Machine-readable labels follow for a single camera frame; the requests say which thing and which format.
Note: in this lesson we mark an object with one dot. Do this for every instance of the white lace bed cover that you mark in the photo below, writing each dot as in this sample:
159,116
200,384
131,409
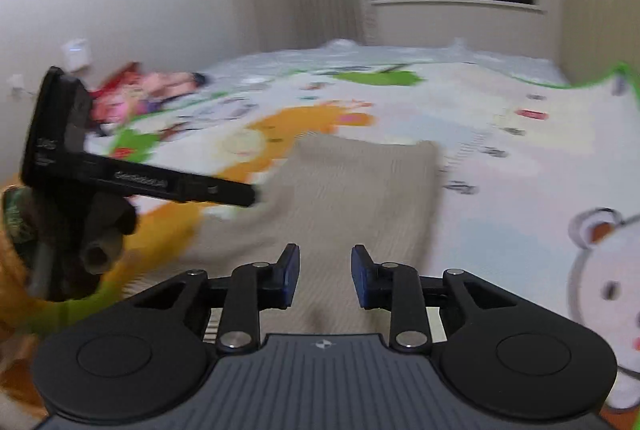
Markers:
450,53

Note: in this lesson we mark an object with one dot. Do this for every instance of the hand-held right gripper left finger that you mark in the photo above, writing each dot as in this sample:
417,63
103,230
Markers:
290,271

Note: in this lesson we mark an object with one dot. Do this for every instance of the person's left hand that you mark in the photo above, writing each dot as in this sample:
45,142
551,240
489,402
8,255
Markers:
107,225

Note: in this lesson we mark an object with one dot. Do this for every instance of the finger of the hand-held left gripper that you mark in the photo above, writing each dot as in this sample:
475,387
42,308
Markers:
220,191

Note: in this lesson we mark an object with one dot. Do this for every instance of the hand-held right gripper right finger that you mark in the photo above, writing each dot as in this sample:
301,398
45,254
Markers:
358,275

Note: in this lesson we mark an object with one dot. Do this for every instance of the cartoon animal play mat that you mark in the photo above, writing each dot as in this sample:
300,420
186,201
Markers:
500,210

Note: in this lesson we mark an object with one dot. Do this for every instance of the pink printed cloth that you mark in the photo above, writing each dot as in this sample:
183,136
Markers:
150,93

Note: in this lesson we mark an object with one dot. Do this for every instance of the person's left forearm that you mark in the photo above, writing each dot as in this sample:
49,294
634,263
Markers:
12,235

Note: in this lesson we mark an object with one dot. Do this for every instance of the white wall socket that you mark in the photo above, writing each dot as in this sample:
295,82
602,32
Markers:
17,86
76,53

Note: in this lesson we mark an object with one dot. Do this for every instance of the beige striped sweater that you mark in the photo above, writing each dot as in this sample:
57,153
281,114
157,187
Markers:
350,210

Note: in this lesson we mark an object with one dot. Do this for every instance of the beige padded headboard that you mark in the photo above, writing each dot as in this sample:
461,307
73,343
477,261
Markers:
600,30

